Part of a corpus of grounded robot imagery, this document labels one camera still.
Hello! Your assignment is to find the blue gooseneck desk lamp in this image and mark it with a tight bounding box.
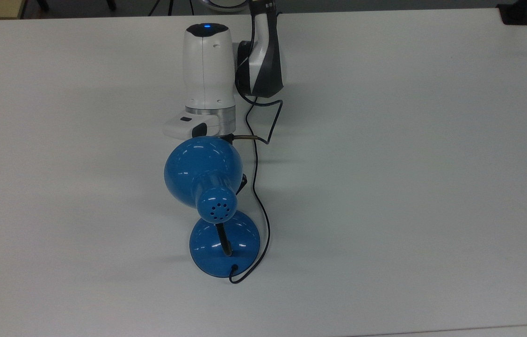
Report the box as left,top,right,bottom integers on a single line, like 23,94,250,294
164,136,262,279

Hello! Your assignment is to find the black gripper cable with plug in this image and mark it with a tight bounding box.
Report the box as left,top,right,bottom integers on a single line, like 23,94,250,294
234,95,284,145

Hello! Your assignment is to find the black lamp power cable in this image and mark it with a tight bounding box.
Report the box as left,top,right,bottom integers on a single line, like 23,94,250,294
228,101,272,285

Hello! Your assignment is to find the black camera stand clamp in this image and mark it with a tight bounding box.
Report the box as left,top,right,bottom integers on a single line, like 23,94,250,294
497,0,527,26

